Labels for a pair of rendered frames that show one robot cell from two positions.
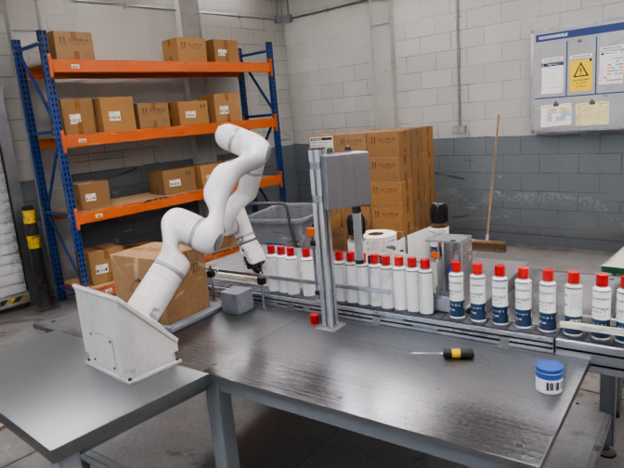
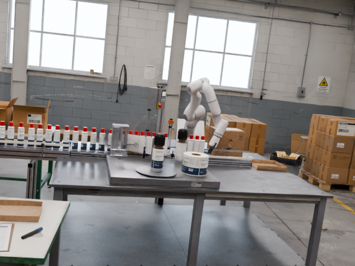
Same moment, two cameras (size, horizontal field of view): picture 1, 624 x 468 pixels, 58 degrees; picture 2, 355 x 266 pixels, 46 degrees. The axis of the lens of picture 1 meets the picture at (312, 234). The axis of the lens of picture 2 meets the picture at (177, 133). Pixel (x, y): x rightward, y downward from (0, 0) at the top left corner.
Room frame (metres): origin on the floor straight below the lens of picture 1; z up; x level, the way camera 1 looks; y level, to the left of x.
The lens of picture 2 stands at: (4.59, -2.80, 1.67)
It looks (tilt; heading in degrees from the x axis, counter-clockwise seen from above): 9 degrees down; 131
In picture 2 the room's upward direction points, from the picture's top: 6 degrees clockwise
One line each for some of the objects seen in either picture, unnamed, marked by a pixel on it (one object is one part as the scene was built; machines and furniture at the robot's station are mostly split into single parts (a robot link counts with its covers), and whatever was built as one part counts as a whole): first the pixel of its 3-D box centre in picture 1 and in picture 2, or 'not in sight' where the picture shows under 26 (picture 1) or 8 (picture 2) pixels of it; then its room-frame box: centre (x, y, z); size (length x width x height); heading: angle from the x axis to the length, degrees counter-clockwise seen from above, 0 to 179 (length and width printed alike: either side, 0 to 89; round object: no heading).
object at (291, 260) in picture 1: (292, 270); (190, 145); (2.29, 0.10, 0.98); 0.05 x 0.05 x 0.20
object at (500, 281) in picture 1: (500, 294); (93, 139); (1.77, -0.61, 0.98); 0.05 x 0.05 x 0.20
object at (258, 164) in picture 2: not in sight; (266, 164); (2.74, 0.71, 0.85); 0.30 x 0.26 x 0.04; 54
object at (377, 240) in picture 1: (376, 248); (195, 163); (2.68, -0.31, 0.95); 0.20 x 0.20 x 0.14
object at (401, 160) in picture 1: (374, 194); not in sight; (6.16, -0.72, 0.70); 1.20 x 0.82 x 1.39; 53
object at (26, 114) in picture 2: not in sight; (31, 115); (0.33, -0.37, 0.97); 0.51 x 0.39 x 0.37; 143
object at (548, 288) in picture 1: (547, 300); (75, 138); (1.69, -0.73, 0.98); 0.05 x 0.05 x 0.20
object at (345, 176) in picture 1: (343, 179); (156, 98); (2.02, -0.13, 1.38); 0.17 x 0.10 x 0.19; 109
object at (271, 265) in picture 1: (272, 267); (201, 146); (2.35, 0.18, 0.98); 0.05 x 0.05 x 0.20
